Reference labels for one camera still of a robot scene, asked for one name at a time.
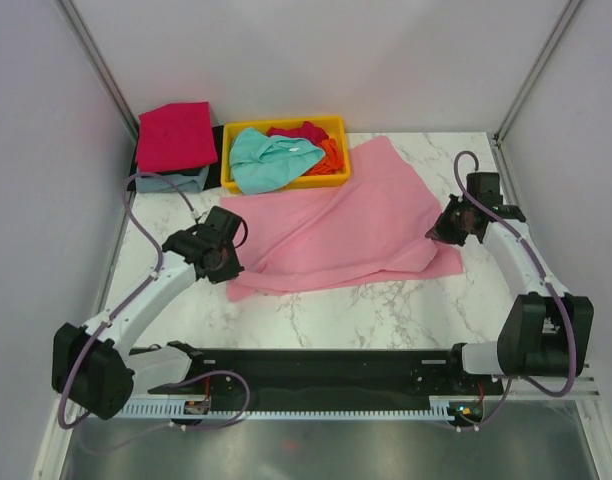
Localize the pink t shirt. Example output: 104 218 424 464
221 136 463 302

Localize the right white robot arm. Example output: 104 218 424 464
426 172 594 394

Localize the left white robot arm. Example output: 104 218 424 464
51 206 249 429

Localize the yellow plastic bin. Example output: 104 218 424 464
220 115 351 195

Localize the folded grey blue t shirt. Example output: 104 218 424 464
135 167 209 193

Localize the folded black t shirt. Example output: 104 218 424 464
125 124 226 194

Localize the teal t shirt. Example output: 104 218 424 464
228 127 324 195

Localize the folded crimson t shirt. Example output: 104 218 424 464
135 102 218 173

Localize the orange t shirt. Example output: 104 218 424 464
305 138 344 176

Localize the dark red t shirt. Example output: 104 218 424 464
266 121 329 145

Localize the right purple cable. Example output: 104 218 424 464
445 150 578 436

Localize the purple cable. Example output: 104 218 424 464
445 150 578 436
57 172 252 454

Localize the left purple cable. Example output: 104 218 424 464
57 172 252 454

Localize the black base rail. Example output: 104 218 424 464
130 344 507 414

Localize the white slotted cable duct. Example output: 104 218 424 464
115 396 455 421

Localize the right aluminium frame post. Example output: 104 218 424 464
492 0 585 148

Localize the aluminium frame post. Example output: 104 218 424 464
55 0 138 140
492 0 585 148

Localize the left aluminium frame post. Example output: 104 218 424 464
55 0 138 140

